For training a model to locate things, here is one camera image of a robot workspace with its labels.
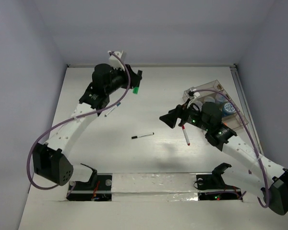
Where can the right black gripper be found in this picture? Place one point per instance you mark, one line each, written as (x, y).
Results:
(180, 111)

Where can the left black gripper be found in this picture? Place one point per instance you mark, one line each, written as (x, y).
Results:
(134, 78)

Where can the green black highlighter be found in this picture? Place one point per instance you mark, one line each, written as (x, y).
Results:
(135, 90)

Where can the red white marker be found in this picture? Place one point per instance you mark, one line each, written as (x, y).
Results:
(186, 135)

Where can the black white marker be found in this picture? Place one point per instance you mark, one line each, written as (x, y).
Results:
(143, 135)

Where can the small clear jar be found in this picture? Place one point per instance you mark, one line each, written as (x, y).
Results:
(209, 99)

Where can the blue lid jar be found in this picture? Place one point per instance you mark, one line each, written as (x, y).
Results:
(228, 109)

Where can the purple clip jar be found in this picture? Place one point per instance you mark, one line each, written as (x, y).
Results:
(199, 104)

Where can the clear pin jar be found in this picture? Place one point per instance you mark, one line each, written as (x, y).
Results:
(220, 99)

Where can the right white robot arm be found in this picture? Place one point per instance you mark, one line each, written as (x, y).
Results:
(266, 180)

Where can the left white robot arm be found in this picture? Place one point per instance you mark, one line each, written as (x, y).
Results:
(50, 159)

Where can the blue white marker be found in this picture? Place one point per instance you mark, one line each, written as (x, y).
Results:
(112, 109)

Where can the clear compartment organizer tray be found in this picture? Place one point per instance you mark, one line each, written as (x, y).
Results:
(230, 116)

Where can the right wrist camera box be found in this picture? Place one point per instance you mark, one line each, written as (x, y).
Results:
(190, 94)

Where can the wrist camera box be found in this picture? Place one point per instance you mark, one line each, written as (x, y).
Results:
(190, 94)
(116, 59)

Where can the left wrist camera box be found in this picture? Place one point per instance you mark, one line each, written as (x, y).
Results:
(116, 59)

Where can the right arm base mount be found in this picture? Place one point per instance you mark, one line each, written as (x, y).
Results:
(212, 187)

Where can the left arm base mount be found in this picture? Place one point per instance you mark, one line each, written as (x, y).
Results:
(96, 189)

